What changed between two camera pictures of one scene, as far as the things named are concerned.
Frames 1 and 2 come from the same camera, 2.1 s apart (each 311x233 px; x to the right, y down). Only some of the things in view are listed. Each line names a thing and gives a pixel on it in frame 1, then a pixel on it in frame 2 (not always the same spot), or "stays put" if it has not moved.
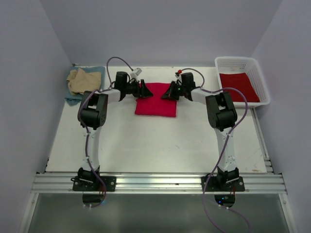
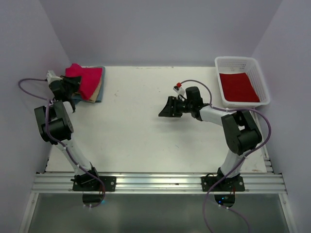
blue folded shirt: x=72 y=100 stays put
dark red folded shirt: x=241 y=81 stays put
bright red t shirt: x=154 y=105 to x=91 y=79
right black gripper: x=169 y=93 to x=168 y=111
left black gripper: x=142 y=91 to x=74 y=81
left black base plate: x=94 y=183 stays put
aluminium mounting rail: x=159 y=183 stays put
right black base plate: x=223 y=184 stays put
